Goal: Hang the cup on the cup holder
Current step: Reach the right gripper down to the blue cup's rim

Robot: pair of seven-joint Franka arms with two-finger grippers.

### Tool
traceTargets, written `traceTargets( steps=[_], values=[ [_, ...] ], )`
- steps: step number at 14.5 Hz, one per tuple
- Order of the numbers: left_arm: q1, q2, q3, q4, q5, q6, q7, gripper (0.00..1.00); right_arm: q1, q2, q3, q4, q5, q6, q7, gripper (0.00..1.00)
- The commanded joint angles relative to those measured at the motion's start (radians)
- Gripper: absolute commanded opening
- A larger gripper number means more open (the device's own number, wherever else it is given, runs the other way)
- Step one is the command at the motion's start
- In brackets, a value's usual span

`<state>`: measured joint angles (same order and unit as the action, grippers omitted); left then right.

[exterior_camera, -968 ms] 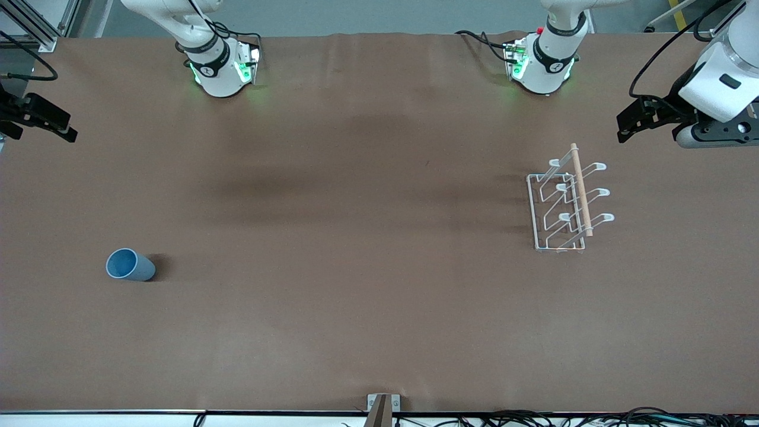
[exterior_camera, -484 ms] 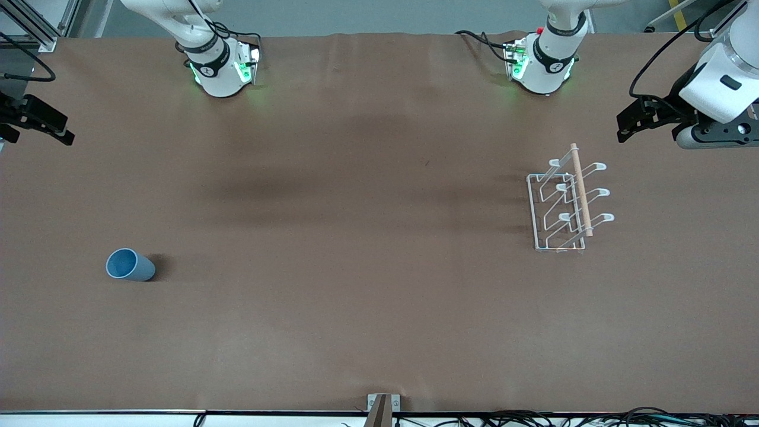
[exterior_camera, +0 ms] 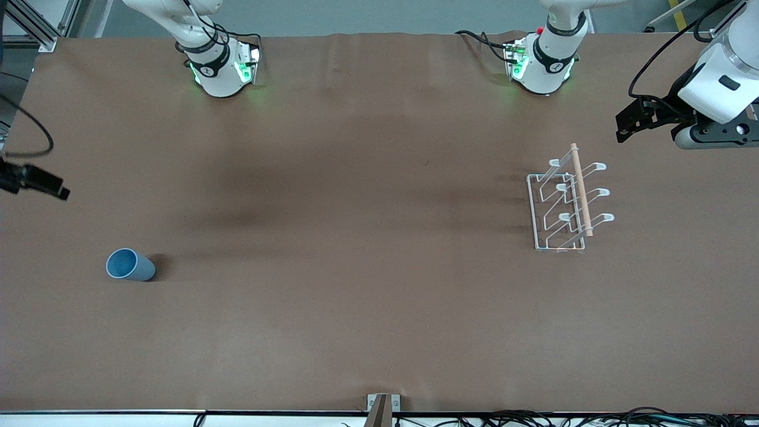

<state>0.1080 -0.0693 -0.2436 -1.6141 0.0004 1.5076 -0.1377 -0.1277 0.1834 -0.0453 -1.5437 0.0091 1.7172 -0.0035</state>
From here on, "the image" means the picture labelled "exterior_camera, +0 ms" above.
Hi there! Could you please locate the metal table edge bracket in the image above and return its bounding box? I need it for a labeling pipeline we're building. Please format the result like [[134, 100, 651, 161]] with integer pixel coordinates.
[[366, 394, 401, 413]]

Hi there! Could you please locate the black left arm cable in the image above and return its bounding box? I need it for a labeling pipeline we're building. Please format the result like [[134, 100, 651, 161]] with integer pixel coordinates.
[[627, 0, 739, 98]]

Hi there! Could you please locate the brown camera mount post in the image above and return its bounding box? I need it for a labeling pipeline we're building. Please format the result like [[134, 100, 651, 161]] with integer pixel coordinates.
[[368, 395, 393, 427]]

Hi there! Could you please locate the white wire cup holder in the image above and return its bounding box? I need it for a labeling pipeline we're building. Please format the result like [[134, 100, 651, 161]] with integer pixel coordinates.
[[526, 142, 616, 254]]

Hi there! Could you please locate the aluminium frame profile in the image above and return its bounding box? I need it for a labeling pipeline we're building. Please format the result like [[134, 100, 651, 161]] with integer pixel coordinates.
[[0, 0, 81, 53], [645, 0, 749, 34]]

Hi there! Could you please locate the light blue cup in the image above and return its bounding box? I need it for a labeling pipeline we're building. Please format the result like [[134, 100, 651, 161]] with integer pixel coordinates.
[[106, 248, 157, 283]]

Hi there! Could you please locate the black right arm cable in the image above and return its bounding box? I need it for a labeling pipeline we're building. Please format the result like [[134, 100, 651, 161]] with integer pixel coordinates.
[[0, 71, 55, 160]]

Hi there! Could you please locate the white table edge panel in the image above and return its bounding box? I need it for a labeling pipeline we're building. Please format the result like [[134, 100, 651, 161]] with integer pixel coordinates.
[[0, 410, 759, 427]]

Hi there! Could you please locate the black arm base cable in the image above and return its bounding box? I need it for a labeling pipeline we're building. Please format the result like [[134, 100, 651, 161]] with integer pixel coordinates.
[[175, 0, 263, 60], [454, 28, 518, 63]]

